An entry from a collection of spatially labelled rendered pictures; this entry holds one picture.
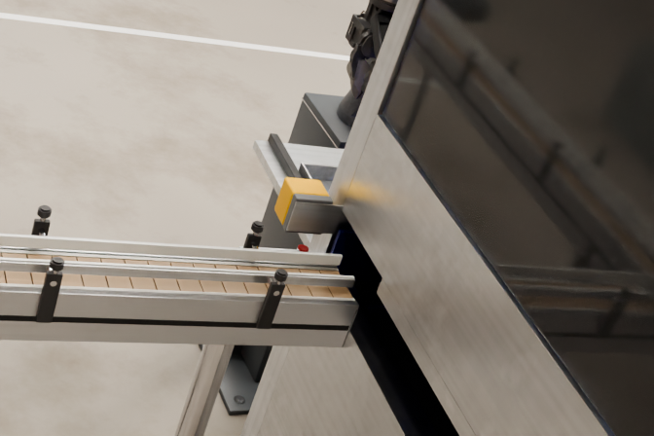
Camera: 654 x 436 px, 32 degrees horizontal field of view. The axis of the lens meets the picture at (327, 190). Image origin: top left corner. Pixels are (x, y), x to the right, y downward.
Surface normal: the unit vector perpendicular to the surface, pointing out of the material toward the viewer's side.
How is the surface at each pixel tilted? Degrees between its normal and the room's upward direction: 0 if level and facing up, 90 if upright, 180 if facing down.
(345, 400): 90
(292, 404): 90
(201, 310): 90
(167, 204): 0
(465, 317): 90
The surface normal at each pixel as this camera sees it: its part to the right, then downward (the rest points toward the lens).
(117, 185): 0.30, -0.83
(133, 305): 0.32, 0.55
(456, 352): -0.90, -0.08
